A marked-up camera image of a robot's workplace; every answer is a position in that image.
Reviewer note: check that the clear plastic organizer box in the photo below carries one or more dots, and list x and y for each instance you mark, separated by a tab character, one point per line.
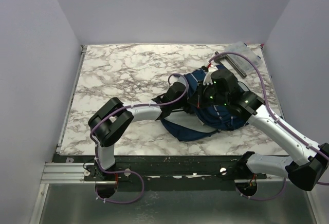
242	49

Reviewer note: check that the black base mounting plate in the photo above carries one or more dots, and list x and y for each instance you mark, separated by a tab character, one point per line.
167	173

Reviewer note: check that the aluminium extrusion rail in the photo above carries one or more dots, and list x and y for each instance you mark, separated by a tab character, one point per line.
64	173

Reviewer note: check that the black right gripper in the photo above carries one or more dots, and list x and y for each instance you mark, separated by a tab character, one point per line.
210	85

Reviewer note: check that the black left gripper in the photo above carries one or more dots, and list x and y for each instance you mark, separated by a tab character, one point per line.
187	95

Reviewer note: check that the dark metal T-handle tool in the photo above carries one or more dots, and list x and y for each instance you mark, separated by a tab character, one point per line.
225	57

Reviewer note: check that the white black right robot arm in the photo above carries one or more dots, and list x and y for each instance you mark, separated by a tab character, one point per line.
306	161

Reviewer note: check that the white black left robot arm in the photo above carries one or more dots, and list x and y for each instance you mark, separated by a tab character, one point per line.
109	123

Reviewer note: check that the navy blue student backpack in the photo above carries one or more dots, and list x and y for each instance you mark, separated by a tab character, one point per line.
203	122

